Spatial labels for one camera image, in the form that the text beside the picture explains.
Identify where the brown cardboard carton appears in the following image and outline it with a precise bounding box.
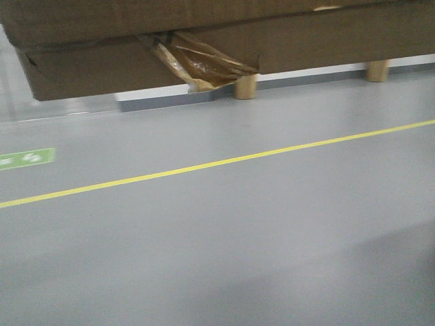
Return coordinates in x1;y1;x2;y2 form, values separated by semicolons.
1;1;434;101

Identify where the wooden furniture leg left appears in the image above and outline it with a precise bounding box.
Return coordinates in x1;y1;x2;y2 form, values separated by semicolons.
234;75;257;100

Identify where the wooden furniture leg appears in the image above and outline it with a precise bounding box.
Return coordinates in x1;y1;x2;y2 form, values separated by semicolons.
366;60;389;82
234;75;257;100

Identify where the wooden furniture leg right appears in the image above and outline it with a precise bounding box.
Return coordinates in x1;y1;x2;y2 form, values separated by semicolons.
366;60;389;82

